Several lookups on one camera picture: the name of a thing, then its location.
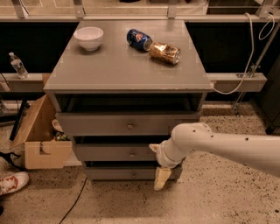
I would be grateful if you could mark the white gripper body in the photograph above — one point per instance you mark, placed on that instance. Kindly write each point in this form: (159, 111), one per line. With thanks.
(162, 158)

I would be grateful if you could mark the gold crushed can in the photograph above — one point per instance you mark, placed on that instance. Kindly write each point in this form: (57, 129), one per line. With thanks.
(165, 53)

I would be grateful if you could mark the white ceramic bowl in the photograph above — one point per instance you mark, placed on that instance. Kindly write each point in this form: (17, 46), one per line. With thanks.
(89, 38)

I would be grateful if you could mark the grey bottom drawer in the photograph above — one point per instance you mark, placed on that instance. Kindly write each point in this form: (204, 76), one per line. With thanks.
(121, 173)

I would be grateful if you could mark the wooden box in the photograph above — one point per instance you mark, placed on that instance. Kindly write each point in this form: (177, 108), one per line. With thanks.
(36, 134)

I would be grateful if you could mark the grey metal ledge beam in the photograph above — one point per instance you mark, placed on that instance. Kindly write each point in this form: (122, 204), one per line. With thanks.
(224, 82)

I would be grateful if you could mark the white red sneaker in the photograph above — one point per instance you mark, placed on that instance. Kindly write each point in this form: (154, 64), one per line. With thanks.
(14, 182)

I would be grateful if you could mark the grey top drawer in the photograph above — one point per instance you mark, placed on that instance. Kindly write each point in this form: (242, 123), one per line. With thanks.
(122, 124)

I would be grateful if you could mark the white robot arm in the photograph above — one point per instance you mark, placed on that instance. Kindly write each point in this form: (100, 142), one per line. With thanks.
(258, 152)

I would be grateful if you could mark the blue soda can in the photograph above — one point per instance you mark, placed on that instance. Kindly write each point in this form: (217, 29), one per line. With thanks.
(139, 40)

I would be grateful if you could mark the grey drawer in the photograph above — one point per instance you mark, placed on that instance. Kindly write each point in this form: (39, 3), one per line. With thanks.
(122, 124)
(121, 173)
(112, 152)

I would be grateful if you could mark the grey drawer cabinet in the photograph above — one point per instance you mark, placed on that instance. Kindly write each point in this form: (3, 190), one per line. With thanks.
(118, 78)

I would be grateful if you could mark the clear plastic water bottle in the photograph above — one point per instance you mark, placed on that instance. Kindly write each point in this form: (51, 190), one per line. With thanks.
(18, 65)

